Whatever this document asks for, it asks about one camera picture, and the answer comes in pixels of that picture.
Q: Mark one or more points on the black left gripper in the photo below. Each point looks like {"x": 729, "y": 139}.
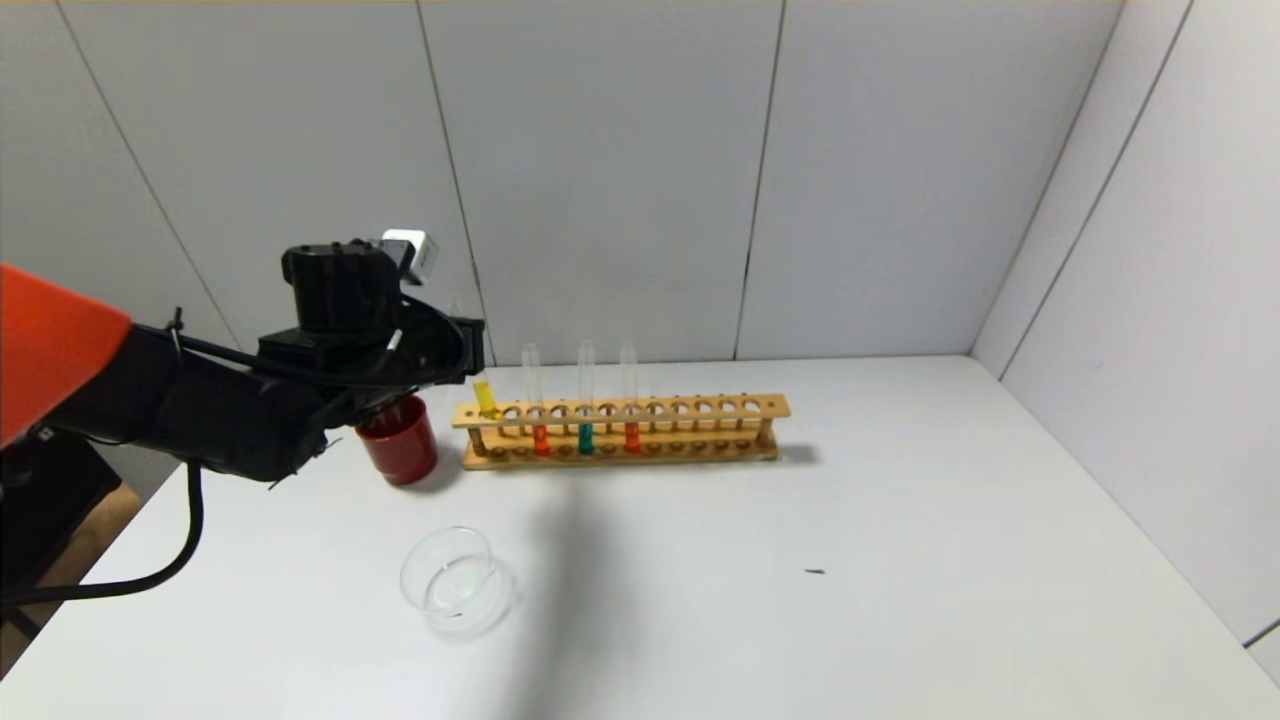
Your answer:
{"x": 468, "y": 343}

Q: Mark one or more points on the yellow pigment glass test tube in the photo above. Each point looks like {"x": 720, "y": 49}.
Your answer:
{"x": 485, "y": 398}

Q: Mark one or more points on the red pigment glass test tube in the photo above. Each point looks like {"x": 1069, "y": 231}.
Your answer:
{"x": 540, "y": 440}
{"x": 631, "y": 437}

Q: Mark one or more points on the teal pigment glass test tube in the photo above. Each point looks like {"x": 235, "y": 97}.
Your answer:
{"x": 586, "y": 438}

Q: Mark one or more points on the wooden test tube rack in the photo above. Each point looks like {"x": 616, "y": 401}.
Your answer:
{"x": 650, "y": 445}

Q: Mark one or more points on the dark red plastic cup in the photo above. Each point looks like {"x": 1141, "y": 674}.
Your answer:
{"x": 400, "y": 452}

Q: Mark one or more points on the clear glass dish with spout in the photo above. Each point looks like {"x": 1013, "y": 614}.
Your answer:
{"x": 455, "y": 585}

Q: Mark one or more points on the black furniture beside table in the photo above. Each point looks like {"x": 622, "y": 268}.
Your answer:
{"x": 40, "y": 510}

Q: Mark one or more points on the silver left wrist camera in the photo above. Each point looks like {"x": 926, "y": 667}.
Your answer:
{"x": 415, "y": 255}

